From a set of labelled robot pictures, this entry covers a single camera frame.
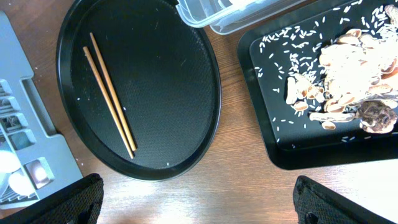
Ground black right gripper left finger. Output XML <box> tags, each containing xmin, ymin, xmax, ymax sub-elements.
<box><xmin>1</xmin><ymin>174</ymin><xmax>104</xmax><ymax>224</ymax></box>

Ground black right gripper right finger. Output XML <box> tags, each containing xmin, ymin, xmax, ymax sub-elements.
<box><xmin>293</xmin><ymin>175</ymin><xmax>391</xmax><ymax>224</ymax></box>

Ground food scraps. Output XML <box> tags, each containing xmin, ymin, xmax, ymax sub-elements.
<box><xmin>254</xmin><ymin>0</ymin><xmax>398</xmax><ymax>144</ymax></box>

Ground grey dishwasher rack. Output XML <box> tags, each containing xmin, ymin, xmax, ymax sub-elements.
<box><xmin>1</xmin><ymin>12</ymin><xmax>82</xmax><ymax>210</ymax></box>

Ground round black tray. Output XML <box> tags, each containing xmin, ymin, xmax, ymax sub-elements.
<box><xmin>57</xmin><ymin>0</ymin><xmax>221</xmax><ymax>181</ymax></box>

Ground blue plastic cup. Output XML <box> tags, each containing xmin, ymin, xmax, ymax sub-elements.
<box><xmin>0</xmin><ymin>151</ymin><xmax>21</xmax><ymax>173</ymax></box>

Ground black rectangular tray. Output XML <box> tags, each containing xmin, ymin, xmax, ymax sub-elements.
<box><xmin>238</xmin><ymin>0</ymin><xmax>397</xmax><ymax>170</ymax></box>

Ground pink plastic cup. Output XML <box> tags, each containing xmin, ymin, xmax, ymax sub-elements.
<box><xmin>9</xmin><ymin>169</ymin><xmax>35</xmax><ymax>196</ymax></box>

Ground clear plastic bin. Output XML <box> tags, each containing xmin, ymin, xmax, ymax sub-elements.
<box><xmin>176</xmin><ymin>0</ymin><xmax>306</xmax><ymax>35</ymax></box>

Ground wooden chopstick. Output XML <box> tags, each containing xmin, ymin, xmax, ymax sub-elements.
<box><xmin>83</xmin><ymin>47</ymin><xmax>134</xmax><ymax>159</ymax></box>
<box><xmin>90</xmin><ymin>32</ymin><xmax>136</xmax><ymax>152</ymax></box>

